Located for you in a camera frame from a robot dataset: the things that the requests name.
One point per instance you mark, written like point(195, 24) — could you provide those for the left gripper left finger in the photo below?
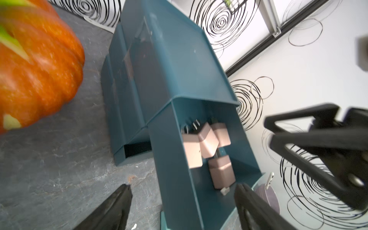
point(112, 214)

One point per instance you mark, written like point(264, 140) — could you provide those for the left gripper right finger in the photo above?
point(254, 213)

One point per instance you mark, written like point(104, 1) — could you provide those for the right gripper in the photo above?
point(341, 152)

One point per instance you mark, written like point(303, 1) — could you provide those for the pink plug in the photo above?
point(191, 145)
point(221, 171)
point(222, 134)
point(207, 139)

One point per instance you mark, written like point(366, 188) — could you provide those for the teal top drawer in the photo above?
point(190, 201)

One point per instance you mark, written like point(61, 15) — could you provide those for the teal drawer cabinet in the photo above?
point(156, 55)

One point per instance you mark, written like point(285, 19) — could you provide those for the purple cup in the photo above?
point(264, 189)

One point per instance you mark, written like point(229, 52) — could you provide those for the orange pumpkin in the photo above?
point(41, 63)

